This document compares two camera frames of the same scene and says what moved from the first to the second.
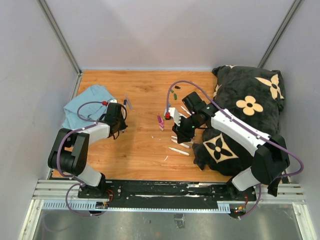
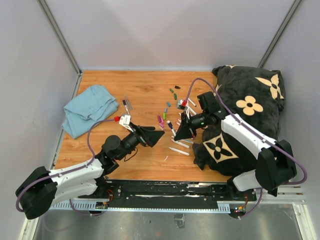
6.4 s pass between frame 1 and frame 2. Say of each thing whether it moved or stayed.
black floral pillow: stayed
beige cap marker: stayed
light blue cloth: stayed
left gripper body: moved
